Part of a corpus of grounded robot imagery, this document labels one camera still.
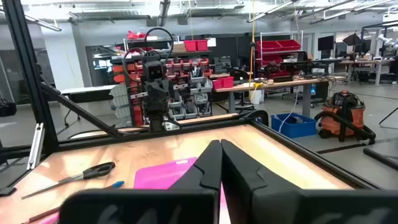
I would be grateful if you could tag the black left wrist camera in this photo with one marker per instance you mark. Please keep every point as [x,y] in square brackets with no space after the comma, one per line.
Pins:
[154,70]

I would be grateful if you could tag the black floor stand foot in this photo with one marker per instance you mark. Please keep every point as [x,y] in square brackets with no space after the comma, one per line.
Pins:
[382,159]

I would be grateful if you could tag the blue plastic bin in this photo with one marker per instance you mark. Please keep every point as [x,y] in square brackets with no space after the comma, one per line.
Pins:
[293,129]

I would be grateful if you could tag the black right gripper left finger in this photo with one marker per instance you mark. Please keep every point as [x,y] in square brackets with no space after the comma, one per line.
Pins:
[199,179]

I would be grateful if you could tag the red storage bin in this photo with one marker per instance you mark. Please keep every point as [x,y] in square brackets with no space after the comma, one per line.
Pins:
[190,45]
[202,45]

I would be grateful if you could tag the blue pen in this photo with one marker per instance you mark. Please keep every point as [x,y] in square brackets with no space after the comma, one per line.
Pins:
[118,184]

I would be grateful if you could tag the orange shop vacuum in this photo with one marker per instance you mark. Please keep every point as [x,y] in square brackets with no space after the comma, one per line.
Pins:
[342,118]

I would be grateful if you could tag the white bucket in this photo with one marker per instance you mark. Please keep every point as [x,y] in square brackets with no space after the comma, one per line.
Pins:
[257,97]

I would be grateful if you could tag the parts bin shelving rack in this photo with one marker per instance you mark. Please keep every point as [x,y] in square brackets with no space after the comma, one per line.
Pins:
[186,93]

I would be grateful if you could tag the thin brown pencil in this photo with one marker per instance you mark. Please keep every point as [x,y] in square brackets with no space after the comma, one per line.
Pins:
[43,214]

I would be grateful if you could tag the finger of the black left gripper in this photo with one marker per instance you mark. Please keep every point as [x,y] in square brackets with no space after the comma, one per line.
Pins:
[153,93]
[161,93]

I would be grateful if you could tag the black photo umbrella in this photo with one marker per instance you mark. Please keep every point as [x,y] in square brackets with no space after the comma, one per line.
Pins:
[353,40]

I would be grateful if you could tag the white table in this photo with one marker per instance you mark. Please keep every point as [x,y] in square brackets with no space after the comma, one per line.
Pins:
[88,89]

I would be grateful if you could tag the cardboard box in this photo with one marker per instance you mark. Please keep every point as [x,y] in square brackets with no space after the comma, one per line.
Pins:
[179,48]

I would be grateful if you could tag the black aluminium table frame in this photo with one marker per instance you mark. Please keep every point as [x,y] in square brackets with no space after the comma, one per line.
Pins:
[31,77]

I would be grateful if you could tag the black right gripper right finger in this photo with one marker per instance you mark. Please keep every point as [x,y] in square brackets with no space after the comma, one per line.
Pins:
[248,193]

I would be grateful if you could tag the wooden top workbench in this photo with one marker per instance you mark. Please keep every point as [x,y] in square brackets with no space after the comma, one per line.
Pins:
[280,84]

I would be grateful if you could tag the black office chair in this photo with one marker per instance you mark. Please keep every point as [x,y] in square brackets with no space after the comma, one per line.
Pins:
[239,74]

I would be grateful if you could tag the black monitor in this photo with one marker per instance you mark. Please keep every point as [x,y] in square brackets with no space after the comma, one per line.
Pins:
[326,43]

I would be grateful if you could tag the small red bin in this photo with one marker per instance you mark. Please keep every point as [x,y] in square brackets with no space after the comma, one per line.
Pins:
[227,82]
[217,84]

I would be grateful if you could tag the silver metal bracket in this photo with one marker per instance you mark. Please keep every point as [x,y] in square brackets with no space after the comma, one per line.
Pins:
[35,146]

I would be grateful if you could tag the black bag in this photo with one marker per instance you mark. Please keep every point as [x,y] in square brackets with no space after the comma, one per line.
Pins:
[7,109]

